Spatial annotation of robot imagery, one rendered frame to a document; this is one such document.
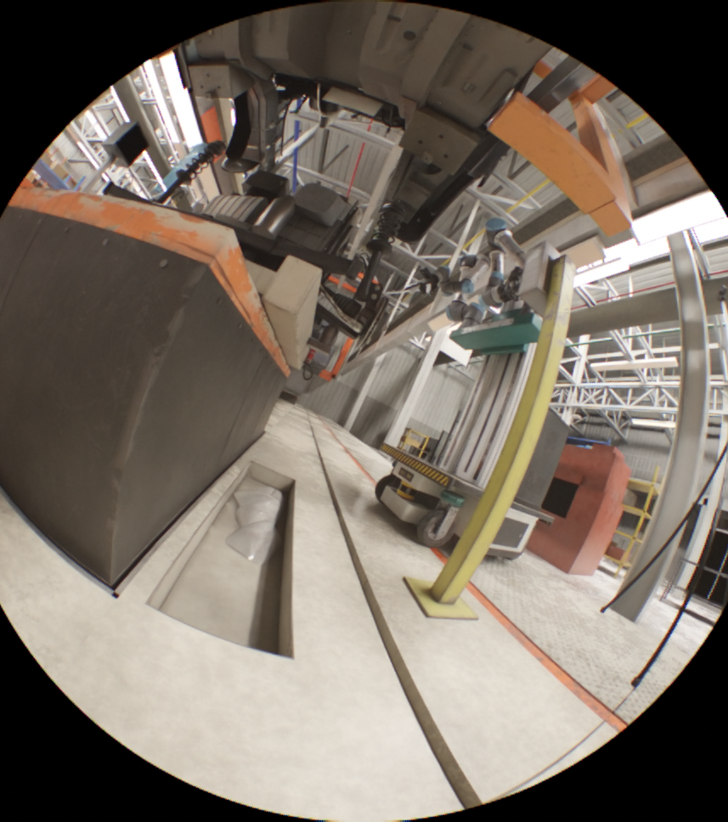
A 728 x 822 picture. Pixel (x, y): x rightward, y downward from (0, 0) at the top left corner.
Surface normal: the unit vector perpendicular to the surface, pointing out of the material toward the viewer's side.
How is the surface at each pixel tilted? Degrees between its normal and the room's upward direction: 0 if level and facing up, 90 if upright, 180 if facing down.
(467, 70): 180
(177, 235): 90
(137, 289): 90
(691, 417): 90
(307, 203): 90
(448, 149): 180
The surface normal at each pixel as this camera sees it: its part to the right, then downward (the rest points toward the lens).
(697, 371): -0.88, -0.42
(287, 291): 0.22, 0.04
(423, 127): -0.42, 0.91
